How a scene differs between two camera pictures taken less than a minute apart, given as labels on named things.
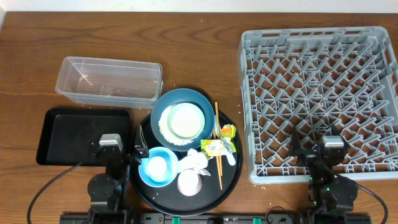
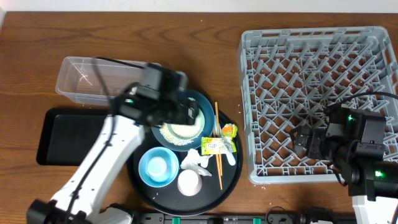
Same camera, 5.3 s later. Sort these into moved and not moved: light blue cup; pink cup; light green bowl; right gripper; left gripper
Moved: right gripper; left gripper
Not moved: pink cup; light green bowl; light blue cup
